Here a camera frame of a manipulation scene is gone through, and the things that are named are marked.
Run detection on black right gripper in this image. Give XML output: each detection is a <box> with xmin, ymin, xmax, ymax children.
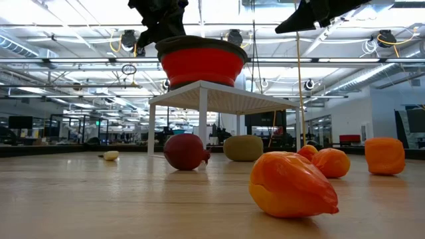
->
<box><xmin>274</xmin><ymin>0</ymin><xmax>373</xmax><ymax>34</ymax></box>

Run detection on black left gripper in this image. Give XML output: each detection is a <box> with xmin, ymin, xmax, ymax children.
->
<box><xmin>127</xmin><ymin>0</ymin><xmax>189</xmax><ymax>49</ymax></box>

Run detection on red collapsible bowl grey rim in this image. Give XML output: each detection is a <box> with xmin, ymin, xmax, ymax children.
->
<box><xmin>155</xmin><ymin>35</ymin><xmax>249</xmax><ymax>90</ymax></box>

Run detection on small orange pepper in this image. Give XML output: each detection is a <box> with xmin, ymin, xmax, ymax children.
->
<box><xmin>296</xmin><ymin>145</ymin><xmax>319</xmax><ymax>163</ymax></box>
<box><xmin>311</xmin><ymin>147</ymin><xmax>351</xmax><ymax>179</ymax></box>

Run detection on brown kiwi fruit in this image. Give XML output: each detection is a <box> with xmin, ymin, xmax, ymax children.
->
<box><xmin>222</xmin><ymin>135</ymin><xmax>264</xmax><ymax>163</ymax></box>

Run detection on orange tangerine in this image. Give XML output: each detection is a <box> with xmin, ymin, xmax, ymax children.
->
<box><xmin>364</xmin><ymin>137</ymin><xmax>406</xmax><ymax>177</ymax></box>

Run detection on orange yellow pepper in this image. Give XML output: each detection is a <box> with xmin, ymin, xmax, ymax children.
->
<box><xmin>248</xmin><ymin>151</ymin><xmax>340</xmax><ymax>219</ymax></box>

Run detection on white perforated metal shelf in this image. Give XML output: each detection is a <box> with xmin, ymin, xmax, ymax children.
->
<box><xmin>147</xmin><ymin>80</ymin><xmax>302</xmax><ymax>157</ymax></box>

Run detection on dark red pomegranate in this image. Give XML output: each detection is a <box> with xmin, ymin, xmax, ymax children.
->
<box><xmin>163</xmin><ymin>133</ymin><xmax>212</xmax><ymax>172</ymax></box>

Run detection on red box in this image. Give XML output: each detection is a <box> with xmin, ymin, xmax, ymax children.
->
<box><xmin>339</xmin><ymin>134</ymin><xmax>361</xmax><ymax>144</ymax></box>

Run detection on small pale yellow piece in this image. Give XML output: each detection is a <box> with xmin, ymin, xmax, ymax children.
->
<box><xmin>98</xmin><ymin>150</ymin><xmax>120</xmax><ymax>162</ymax></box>

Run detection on black monitor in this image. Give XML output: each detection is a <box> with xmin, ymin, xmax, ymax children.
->
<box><xmin>8</xmin><ymin>116</ymin><xmax>34</xmax><ymax>130</ymax></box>

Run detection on black hanging cable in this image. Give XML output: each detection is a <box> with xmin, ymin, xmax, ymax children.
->
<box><xmin>250</xmin><ymin>0</ymin><xmax>264</xmax><ymax>94</ymax></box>

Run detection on black wall panel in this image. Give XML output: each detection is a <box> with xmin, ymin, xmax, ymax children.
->
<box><xmin>394</xmin><ymin>105</ymin><xmax>425</xmax><ymax>150</ymax></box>

